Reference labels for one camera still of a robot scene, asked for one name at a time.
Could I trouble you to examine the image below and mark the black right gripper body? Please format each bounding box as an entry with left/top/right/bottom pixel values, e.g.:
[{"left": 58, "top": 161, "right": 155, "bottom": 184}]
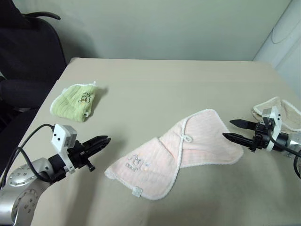
[{"left": 250, "top": 122, "right": 275, "bottom": 153}]

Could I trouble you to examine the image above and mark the white wall cord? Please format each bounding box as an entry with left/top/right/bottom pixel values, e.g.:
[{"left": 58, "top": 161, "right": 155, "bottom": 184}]
[{"left": 271, "top": 14, "right": 297, "bottom": 45}]

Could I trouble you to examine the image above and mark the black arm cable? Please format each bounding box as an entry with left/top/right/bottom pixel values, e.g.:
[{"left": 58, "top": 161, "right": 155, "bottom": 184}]
[
  {"left": 267, "top": 126, "right": 301, "bottom": 181},
  {"left": 0, "top": 123, "right": 56, "bottom": 187}
]

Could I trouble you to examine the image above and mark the pink baby bib cloth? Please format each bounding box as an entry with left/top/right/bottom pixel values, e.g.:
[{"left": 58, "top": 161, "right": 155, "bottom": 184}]
[{"left": 104, "top": 108, "right": 244, "bottom": 201}]

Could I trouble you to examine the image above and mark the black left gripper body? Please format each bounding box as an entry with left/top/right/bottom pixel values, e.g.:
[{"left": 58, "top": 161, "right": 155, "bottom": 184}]
[{"left": 67, "top": 140, "right": 96, "bottom": 172}]

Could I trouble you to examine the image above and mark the cream cloth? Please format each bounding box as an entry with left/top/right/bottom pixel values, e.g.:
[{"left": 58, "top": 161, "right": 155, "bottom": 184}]
[{"left": 252, "top": 96, "right": 301, "bottom": 133}]

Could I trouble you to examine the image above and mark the black office chair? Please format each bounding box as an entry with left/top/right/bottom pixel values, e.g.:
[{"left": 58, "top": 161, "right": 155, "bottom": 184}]
[{"left": 0, "top": 0, "right": 68, "bottom": 142}]

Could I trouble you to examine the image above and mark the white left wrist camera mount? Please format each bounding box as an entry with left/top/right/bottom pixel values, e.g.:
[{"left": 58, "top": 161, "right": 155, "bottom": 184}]
[{"left": 51, "top": 124, "right": 79, "bottom": 174}]

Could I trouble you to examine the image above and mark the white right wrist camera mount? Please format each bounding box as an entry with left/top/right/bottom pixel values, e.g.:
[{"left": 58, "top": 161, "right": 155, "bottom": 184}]
[{"left": 262, "top": 106, "right": 283, "bottom": 152}]

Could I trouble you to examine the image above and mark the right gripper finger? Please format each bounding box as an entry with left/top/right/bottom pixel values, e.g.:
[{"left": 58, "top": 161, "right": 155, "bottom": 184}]
[
  {"left": 229, "top": 119, "right": 257, "bottom": 130},
  {"left": 222, "top": 132, "right": 255, "bottom": 148}
]

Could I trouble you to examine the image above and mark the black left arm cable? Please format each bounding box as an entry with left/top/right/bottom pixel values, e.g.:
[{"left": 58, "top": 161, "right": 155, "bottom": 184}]
[{"left": 0, "top": 123, "right": 56, "bottom": 187}]

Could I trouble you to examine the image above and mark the green cloth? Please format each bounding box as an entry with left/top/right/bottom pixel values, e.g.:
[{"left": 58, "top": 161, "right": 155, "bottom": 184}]
[{"left": 50, "top": 80, "right": 109, "bottom": 123}]

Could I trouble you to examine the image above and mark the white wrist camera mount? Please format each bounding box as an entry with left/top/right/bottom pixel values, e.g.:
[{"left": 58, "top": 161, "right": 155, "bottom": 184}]
[
  {"left": 51, "top": 124, "right": 79, "bottom": 174},
  {"left": 262, "top": 106, "right": 283, "bottom": 152}
]

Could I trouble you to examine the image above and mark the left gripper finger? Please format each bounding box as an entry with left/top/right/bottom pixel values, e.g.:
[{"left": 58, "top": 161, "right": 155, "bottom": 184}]
[
  {"left": 81, "top": 135, "right": 110, "bottom": 149},
  {"left": 85, "top": 138, "right": 112, "bottom": 155}
]

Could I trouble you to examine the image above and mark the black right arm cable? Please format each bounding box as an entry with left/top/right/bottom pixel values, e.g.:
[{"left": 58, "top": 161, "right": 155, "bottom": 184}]
[{"left": 267, "top": 126, "right": 301, "bottom": 181}]

